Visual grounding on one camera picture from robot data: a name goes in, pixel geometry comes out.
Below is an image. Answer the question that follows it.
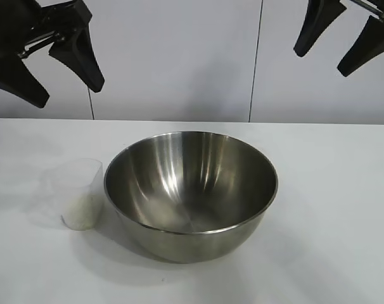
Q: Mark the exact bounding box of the white uncooked rice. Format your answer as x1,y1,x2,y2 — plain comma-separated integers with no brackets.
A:
61,193,96,231

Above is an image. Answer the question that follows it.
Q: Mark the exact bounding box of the stainless steel mixing bowl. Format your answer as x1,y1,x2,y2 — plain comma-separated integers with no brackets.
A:
103,130,279,263

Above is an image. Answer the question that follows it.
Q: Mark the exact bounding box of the translucent plastic measuring cup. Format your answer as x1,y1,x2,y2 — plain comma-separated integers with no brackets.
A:
41,158,104,231

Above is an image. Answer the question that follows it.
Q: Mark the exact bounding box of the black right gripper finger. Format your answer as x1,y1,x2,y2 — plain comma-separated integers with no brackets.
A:
293,0,347,58
336,9,384,77

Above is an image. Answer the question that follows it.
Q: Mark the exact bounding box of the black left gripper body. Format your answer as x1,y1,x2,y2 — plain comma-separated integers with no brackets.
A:
0,0,93,60

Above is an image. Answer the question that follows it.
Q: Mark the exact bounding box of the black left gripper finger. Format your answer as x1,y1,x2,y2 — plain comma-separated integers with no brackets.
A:
0,56,50,109
48,30,106,94

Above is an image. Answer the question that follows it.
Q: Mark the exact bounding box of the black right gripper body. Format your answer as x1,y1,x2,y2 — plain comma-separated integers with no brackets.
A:
347,0,384,23

